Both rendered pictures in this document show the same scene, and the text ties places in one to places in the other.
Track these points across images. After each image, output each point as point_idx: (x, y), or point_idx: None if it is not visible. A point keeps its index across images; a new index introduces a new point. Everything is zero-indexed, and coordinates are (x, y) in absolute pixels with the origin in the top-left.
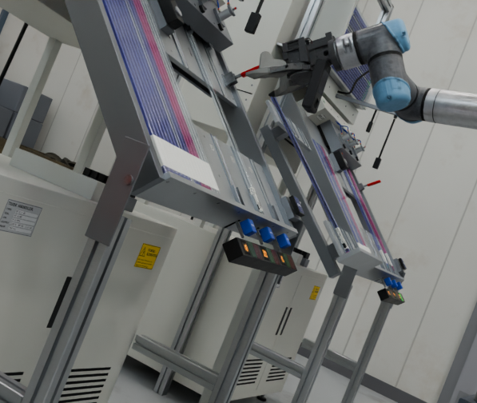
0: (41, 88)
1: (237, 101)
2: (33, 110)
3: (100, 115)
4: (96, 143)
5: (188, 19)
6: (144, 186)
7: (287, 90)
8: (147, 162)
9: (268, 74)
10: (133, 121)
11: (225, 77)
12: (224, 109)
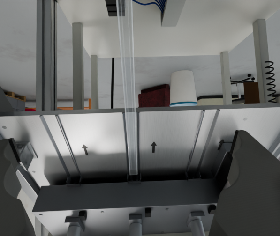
0: (93, 101)
1: None
2: (91, 86)
3: (82, 83)
4: (77, 60)
5: (153, 187)
6: None
7: None
8: None
9: (279, 174)
10: None
11: (30, 156)
12: (4, 107)
